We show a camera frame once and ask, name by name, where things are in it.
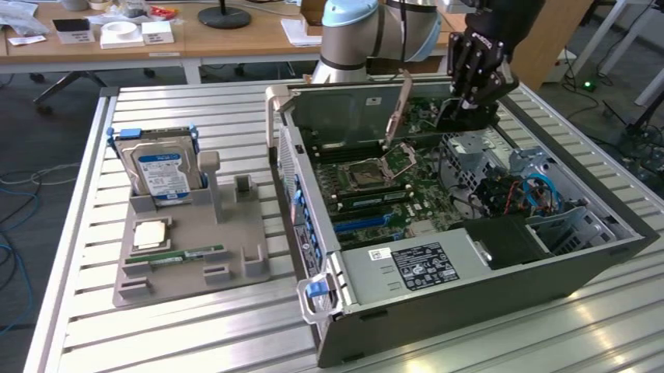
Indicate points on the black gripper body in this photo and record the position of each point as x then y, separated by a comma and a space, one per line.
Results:
498, 31

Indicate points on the green graphics card black fan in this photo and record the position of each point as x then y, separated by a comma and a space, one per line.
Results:
423, 114

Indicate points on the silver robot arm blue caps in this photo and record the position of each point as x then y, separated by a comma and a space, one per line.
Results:
359, 39

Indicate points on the wooden cabinet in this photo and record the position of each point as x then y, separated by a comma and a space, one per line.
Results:
563, 19

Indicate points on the black device green light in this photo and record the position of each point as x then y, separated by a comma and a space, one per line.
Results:
589, 85

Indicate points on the metal disk bay cage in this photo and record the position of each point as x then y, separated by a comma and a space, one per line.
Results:
467, 155
571, 229

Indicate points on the metal socket cover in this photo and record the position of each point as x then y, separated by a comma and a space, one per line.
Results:
388, 157

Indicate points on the metal CPU socket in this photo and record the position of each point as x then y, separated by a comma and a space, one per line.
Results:
366, 175

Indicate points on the green motherboard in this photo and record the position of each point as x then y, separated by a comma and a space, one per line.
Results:
431, 202

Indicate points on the green RAM stick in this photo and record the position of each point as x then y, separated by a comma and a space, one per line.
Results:
374, 198
177, 257

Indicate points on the white paper stack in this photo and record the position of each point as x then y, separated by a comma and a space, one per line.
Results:
299, 35

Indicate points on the brown cardboard box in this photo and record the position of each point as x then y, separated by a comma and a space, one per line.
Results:
312, 11

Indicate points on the silver chipset heat sink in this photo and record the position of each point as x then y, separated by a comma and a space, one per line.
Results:
424, 228

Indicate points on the PCIe expansion slot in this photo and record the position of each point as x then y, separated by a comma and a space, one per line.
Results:
364, 224

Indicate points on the blue card retention latch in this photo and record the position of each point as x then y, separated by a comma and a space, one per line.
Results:
297, 197

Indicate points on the black round lamp base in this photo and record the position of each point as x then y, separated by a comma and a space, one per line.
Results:
224, 19

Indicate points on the grey power supply black label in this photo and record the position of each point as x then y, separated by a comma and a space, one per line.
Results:
374, 279

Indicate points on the open grey PC case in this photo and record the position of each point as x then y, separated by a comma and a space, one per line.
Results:
467, 311

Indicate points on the blue case release latch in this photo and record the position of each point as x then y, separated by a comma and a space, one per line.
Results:
315, 290

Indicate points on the white box with label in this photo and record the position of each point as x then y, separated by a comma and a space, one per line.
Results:
156, 29

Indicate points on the red small parts bag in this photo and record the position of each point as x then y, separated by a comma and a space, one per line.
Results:
160, 12

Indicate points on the hard disk blue caddy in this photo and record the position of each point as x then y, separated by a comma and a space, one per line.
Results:
156, 171

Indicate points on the white flat box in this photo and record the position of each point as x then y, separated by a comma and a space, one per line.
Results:
125, 44

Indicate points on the dark grey pouch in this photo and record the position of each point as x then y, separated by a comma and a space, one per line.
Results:
133, 8

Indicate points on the white tape roll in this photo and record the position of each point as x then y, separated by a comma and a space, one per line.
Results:
120, 35

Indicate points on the silver CPU chip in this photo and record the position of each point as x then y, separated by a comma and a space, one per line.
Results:
150, 235

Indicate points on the small white cup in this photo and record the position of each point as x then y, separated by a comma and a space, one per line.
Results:
100, 4

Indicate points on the grey parts rack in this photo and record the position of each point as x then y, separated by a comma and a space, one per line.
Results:
177, 285

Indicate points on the white box black top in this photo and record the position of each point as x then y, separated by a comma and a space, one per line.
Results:
73, 27

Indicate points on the grey cup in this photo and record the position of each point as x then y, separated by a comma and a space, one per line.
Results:
76, 4

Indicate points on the black office chair base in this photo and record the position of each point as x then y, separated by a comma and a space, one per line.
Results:
57, 87

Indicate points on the white card red print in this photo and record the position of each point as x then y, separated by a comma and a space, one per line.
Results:
26, 40

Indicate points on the clear plastic bag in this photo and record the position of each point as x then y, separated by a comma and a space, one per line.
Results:
18, 17

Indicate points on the white desk frame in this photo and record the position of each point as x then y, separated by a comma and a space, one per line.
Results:
649, 91

